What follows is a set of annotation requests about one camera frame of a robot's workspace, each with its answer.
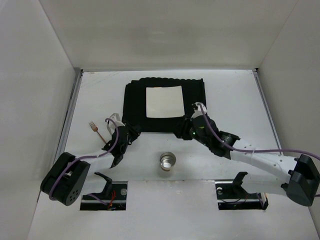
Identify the black cloth placemat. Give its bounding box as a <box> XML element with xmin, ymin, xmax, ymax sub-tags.
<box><xmin>122</xmin><ymin>77</ymin><xmax>206</xmax><ymax>133</ymax></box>

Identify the metal cup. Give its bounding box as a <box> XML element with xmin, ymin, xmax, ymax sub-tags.
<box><xmin>159</xmin><ymin>152</ymin><xmax>176</xmax><ymax>172</ymax></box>

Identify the square white plate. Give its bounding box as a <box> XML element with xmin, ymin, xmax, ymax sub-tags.
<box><xmin>146</xmin><ymin>85</ymin><xmax>185</xmax><ymax>119</ymax></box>

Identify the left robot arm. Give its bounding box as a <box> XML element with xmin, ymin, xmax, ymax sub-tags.
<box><xmin>40</xmin><ymin>117</ymin><xmax>141</xmax><ymax>206</ymax></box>

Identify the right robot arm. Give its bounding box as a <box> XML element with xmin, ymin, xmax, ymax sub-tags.
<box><xmin>173</xmin><ymin>115</ymin><xmax>320</xmax><ymax>207</ymax></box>

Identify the silver knife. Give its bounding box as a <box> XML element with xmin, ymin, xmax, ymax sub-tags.
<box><xmin>106</xmin><ymin>122</ymin><xmax>112</xmax><ymax>135</ymax></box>

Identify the copper fork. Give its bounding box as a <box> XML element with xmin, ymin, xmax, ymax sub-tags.
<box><xmin>89</xmin><ymin>121</ymin><xmax>107</xmax><ymax>144</ymax></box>

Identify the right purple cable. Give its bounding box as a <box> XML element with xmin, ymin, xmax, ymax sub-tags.
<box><xmin>193</xmin><ymin>104</ymin><xmax>320</xmax><ymax>198</ymax></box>

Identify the purple cable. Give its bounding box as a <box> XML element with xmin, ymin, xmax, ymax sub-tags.
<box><xmin>193</xmin><ymin>104</ymin><xmax>320</xmax><ymax>198</ymax></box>
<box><xmin>49</xmin><ymin>117</ymin><xmax>120</xmax><ymax>201</ymax></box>

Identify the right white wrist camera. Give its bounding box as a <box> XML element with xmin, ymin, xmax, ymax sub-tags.
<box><xmin>191</xmin><ymin>102</ymin><xmax>207</xmax><ymax>119</ymax></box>

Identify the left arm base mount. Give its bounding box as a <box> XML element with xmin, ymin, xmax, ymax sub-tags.
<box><xmin>79</xmin><ymin>172</ymin><xmax>128</xmax><ymax>211</ymax></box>

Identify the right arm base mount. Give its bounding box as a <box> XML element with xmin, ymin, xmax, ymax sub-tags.
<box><xmin>215</xmin><ymin>172</ymin><xmax>269</xmax><ymax>211</ymax></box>

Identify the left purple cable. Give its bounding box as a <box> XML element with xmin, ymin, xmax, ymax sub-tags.
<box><xmin>49</xmin><ymin>117</ymin><xmax>120</xmax><ymax>201</ymax></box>

